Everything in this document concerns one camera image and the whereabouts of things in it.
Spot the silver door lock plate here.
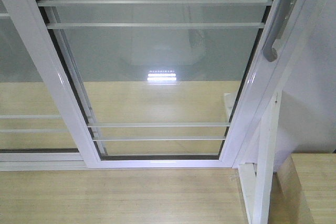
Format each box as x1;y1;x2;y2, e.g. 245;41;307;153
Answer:
276;0;297;39

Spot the wooden platform board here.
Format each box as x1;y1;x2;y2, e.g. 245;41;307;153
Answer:
0;81;250;224

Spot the white right support brace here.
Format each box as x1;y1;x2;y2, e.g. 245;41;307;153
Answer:
238;91;282;223

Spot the wooden side box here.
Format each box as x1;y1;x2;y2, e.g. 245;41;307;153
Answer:
268;153;335;223

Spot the white fixed glass door panel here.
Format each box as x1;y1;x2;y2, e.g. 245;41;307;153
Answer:
1;4;86;171

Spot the silver door pull handle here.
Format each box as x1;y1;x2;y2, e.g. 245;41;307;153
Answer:
263;0;291;62

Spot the white sliding glass door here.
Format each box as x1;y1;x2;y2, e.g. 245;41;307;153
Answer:
0;0;318;169

